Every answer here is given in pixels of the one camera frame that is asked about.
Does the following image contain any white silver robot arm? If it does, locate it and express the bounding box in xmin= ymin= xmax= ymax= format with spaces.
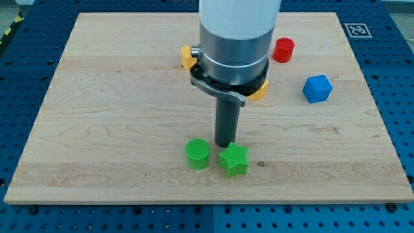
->
xmin=190 ymin=0 xmax=281 ymax=107

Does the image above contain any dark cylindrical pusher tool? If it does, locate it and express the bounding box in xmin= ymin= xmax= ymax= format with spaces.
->
xmin=215 ymin=98 xmax=240 ymax=148

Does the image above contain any green star block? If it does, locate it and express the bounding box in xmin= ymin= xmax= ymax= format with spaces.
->
xmin=219 ymin=142 xmax=249 ymax=178

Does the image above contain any yellow heart block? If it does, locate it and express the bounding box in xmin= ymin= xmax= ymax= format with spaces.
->
xmin=180 ymin=45 xmax=197 ymax=71

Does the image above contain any red cylinder block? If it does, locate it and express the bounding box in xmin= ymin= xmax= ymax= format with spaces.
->
xmin=272 ymin=38 xmax=295 ymax=63

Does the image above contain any light wooden board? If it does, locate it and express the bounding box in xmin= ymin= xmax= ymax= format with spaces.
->
xmin=5 ymin=12 xmax=413 ymax=205

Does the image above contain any yellow block behind arm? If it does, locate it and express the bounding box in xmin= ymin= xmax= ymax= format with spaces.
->
xmin=248 ymin=79 xmax=269 ymax=100

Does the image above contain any blue hexagon block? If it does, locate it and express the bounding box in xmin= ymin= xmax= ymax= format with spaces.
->
xmin=302 ymin=75 xmax=332 ymax=104

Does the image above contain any white fiducial marker tag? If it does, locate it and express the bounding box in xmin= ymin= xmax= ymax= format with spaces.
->
xmin=344 ymin=23 xmax=372 ymax=38

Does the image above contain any green cylinder block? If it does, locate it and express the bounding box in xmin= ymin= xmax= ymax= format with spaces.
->
xmin=185 ymin=139 xmax=210 ymax=170

